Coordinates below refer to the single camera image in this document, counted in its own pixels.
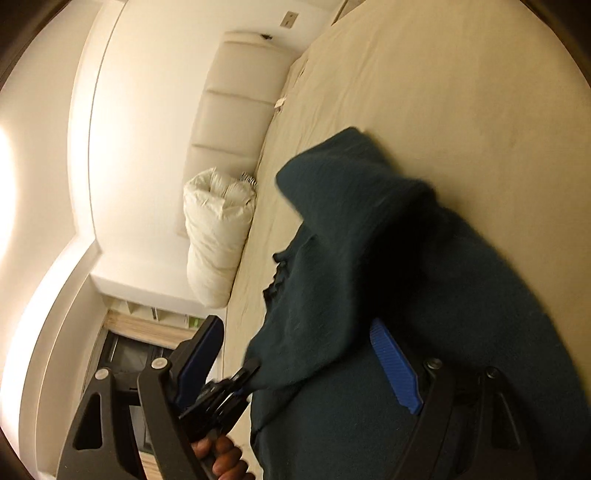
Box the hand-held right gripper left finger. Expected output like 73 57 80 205
54 316 225 480

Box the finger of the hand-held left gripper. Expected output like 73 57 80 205
228 357 262 393

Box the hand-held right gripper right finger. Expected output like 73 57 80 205
370 318 561 480

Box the dark green towel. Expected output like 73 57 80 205
248 127 591 480

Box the person's left hand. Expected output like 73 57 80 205
191 435 256 480

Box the beige curtain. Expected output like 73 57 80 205
106 311 197 350

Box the dark window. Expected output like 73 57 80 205
98 329 155 462

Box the white rolled duvet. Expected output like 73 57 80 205
183 167 258 309

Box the cream padded headboard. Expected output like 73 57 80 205
175 31 302 237

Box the beige bed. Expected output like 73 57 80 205
216 0 591 480

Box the white wall shelf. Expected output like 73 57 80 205
105 296 206 332

